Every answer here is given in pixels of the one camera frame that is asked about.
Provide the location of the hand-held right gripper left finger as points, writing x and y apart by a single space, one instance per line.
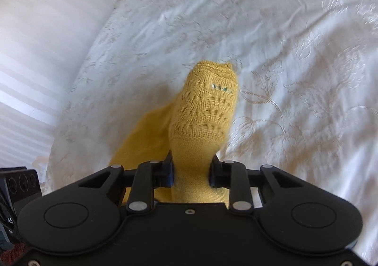
170 179

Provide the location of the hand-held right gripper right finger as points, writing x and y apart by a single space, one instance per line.
211 179

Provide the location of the yellow knit sweater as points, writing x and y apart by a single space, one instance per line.
200 118

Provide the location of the red rug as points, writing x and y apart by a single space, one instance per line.
15 251

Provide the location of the white floral bedspread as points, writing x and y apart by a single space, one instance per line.
280 47

